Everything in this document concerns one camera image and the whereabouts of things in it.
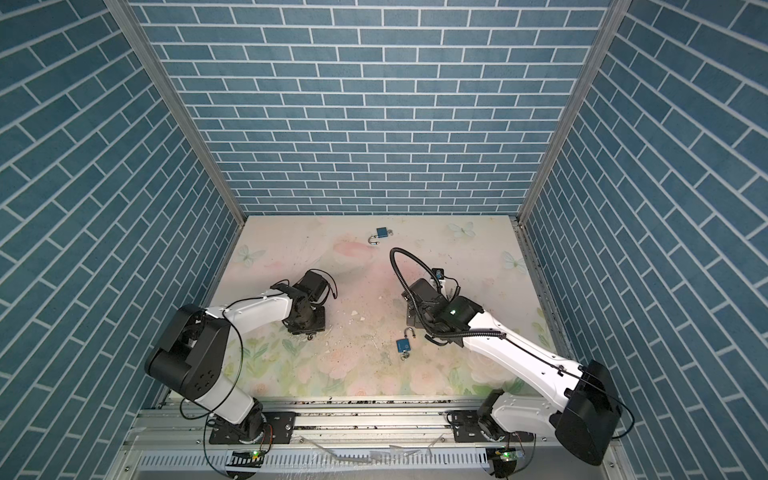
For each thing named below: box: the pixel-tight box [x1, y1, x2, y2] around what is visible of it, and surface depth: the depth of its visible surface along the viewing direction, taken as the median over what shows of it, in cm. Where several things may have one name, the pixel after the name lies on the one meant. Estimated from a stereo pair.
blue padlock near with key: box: [396, 327, 416, 361], surface depth 88 cm
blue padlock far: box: [368, 226, 394, 245], surface depth 118 cm
